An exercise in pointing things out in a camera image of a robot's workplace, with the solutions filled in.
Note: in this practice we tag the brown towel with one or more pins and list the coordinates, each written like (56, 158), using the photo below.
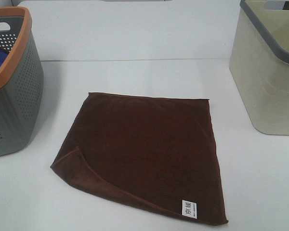
(155, 154)

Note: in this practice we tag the grey perforated basket orange rim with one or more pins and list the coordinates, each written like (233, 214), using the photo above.
(21, 80)

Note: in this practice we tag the beige basket grey rim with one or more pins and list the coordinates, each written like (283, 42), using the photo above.
(259, 63)

